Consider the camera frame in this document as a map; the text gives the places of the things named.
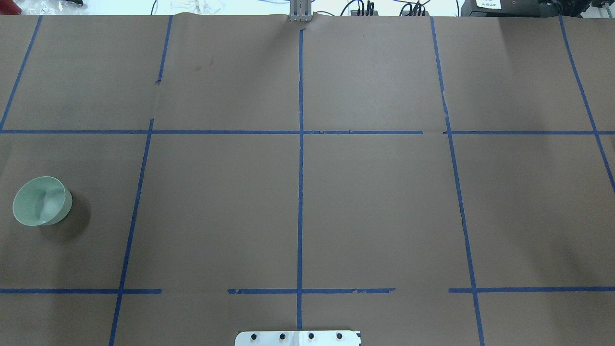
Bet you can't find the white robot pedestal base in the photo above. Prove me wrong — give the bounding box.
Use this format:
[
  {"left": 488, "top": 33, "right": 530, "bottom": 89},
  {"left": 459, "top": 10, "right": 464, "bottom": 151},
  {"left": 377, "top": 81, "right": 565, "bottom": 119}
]
[{"left": 234, "top": 330, "right": 362, "bottom": 346}]

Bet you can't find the light green bowl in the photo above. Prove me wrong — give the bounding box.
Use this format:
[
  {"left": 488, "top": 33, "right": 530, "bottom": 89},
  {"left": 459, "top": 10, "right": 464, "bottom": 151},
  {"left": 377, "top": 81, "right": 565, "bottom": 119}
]
[{"left": 12, "top": 176, "right": 73, "bottom": 226}]

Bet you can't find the aluminium frame post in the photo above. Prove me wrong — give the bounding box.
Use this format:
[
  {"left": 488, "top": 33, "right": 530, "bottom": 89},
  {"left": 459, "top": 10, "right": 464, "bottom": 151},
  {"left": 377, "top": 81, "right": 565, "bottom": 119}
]
[{"left": 288, "top": 0, "right": 313, "bottom": 22}]

